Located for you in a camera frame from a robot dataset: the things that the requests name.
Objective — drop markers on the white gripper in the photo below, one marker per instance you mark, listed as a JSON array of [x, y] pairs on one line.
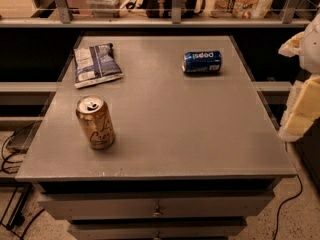
[[311, 52]]

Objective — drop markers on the blue pepsi can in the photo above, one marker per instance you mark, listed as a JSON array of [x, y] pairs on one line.
[[202, 62]]

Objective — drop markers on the gold lacroix can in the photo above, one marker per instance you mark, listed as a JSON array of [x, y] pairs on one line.
[[95, 120]]

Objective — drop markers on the colourful snack bag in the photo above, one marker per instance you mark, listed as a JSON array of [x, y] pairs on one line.
[[242, 9]]

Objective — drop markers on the black backpack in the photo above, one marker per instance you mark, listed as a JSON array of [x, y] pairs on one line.
[[163, 8]]

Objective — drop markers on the grey upper drawer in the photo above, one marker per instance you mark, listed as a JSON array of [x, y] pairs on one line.
[[103, 206]]

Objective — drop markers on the grey drawer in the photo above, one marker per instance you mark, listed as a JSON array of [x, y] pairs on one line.
[[103, 206], [157, 229]]

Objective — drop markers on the blue white chip bag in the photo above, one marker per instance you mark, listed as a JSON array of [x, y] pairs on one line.
[[95, 65]]

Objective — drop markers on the grey lower drawer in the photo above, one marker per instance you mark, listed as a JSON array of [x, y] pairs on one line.
[[157, 229]]

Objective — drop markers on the grey metal shelf rail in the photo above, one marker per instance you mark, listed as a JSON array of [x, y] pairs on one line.
[[57, 13]]

